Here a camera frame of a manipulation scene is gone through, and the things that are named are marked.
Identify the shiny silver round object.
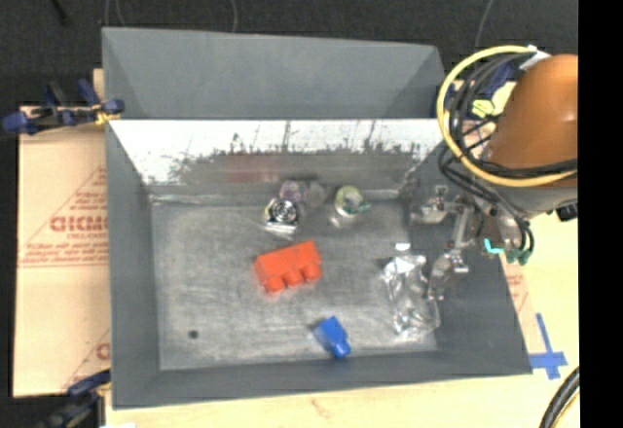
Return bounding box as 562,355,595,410
264,196,302,236

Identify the clear crumpled plastic wrapper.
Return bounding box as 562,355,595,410
381,253,443,336

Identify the clear purple glass object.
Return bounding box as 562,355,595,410
278,179,328,206

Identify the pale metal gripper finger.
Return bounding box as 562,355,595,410
426,249,470,303
409,186,464,226

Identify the orange-red toy brick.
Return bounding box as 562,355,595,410
252,240,324,297

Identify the grey metal bin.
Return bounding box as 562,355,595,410
100,26,532,409

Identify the blue toy brick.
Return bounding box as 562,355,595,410
311,315,352,361

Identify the brown cardboard board, red print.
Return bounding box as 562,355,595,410
11,67,114,399

